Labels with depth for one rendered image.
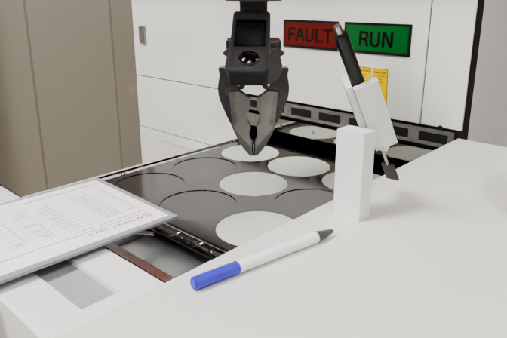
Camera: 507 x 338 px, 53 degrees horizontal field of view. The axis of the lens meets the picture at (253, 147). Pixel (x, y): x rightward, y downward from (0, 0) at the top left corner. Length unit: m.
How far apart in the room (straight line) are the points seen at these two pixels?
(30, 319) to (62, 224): 0.13
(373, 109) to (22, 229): 0.33
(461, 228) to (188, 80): 0.79
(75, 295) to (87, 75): 2.22
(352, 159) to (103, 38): 2.23
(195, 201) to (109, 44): 1.99
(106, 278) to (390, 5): 0.60
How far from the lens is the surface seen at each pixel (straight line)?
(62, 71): 2.54
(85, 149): 2.65
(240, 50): 0.59
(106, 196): 0.55
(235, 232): 0.61
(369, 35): 0.85
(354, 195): 0.48
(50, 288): 0.42
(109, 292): 0.41
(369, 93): 0.46
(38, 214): 0.52
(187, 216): 0.65
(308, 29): 0.92
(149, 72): 1.27
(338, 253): 0.43
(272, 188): 0.74
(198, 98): 1.14
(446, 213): 0.53
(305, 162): 0.85
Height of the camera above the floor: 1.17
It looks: 17 degrees down
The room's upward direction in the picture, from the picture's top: straight up
